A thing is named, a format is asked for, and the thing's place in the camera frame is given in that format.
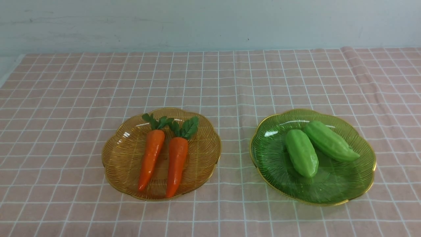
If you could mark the amber glass plate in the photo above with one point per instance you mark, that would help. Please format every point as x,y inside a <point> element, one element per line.
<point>123,153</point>

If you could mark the pink checked tablecloth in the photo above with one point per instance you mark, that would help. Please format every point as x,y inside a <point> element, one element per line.
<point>57,112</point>

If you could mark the green toy bitter gourd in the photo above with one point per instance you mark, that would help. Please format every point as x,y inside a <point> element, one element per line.
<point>302,153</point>

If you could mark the orange toy carrot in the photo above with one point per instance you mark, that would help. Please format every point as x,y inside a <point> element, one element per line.
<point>178,150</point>
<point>154,142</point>

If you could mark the green glass plate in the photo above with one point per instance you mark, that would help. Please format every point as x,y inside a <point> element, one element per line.
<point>335,182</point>

